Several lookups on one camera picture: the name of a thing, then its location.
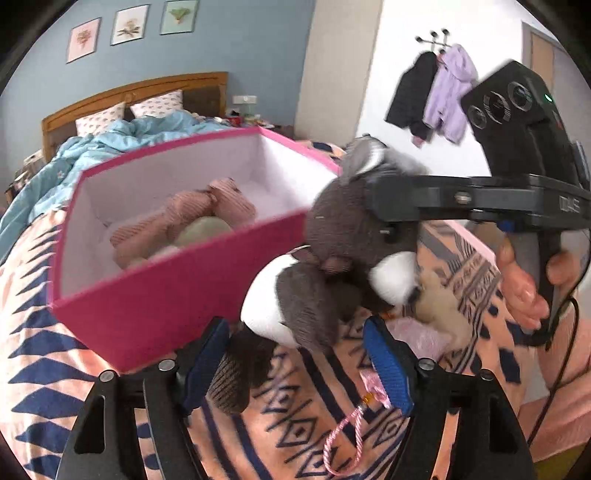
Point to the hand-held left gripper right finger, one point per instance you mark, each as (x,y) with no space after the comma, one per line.
(390,369)

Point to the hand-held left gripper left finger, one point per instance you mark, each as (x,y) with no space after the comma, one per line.
(205,369)

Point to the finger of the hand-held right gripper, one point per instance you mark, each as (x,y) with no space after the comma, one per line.
(415,198)

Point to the brown and white plush toy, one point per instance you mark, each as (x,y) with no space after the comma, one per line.
(341,221)

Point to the pink storage box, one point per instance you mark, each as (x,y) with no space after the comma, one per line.
(138,323)

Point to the person's right forearm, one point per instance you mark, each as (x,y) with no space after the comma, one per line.
(570,397)

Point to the person's right hand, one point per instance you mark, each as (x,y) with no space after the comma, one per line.
(519,284)

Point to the pink tassel charm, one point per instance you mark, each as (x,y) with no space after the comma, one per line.
(375,387)

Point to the pink plastic packet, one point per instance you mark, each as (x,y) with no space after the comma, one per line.
(420,339)

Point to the purple hoodie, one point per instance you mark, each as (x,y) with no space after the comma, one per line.
(450,92)

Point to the cream plush toy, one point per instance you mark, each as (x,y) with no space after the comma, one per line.
(441,304)

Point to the wooden door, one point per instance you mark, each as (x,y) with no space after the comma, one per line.
(542,55)

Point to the orange patterned blanket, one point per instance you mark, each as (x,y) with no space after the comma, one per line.
(286,424)

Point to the black jacket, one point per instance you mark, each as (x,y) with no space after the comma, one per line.
(411,92)

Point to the pale green plush toy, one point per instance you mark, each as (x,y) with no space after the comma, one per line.
(203,231)

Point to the wooden nightstand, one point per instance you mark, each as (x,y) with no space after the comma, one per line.
(284,131)

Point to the pink striped plush toy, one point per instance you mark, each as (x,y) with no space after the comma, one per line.
(184,212)

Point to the red box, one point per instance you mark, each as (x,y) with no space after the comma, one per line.
(235,120)

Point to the light blue duvet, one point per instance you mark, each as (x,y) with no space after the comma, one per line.
(60,161)

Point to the white patterned pillow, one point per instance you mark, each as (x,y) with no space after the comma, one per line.
(157,104)
(101,119)

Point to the wooden headboard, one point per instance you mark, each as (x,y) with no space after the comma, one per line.
(138,90)

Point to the framed green plant picture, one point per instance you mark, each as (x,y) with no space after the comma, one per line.
(179,16)

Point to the framed pink flower picture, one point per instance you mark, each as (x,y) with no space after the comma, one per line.
(84,40)

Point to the wall coat rack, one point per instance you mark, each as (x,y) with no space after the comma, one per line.
(434,40)

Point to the white wall socket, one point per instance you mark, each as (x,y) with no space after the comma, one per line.
(244,99)

